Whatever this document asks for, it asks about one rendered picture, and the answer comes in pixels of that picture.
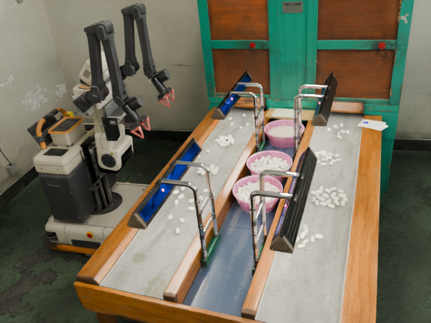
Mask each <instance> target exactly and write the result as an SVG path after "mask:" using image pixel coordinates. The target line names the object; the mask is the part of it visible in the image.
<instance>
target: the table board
mask: <svg viewBox="0 0 431 323"><path fill-rule="evenodd" d="M74 287H75V289H76V293H77V294H78V297H79V300H80V303H81V305H82V306H83V307H84V308H85V309H87V310H90V311H94V312H98V313H102V314H105V315H110V316H114V317H115V316H118V317H119V318H121V319H126V320H131V321H134V322H139V323H265V322H259V321H256V320H250V319H245V318H242V317H236V316H233V315H227V314H224V313H218V312H215V311H210V310H204V309H201V308H195V307H192V306H187V305H183V304H178V303H175V302H169V301H164V300H160V299H155V298H152V297H146V296H143V295H137V294H132V293H129V292H123V291H120V290H114V289H111V288H106V287H102V286H97V285H91V284H88V283H82V282H79V281H76V282H75V283H74Z"/></svg>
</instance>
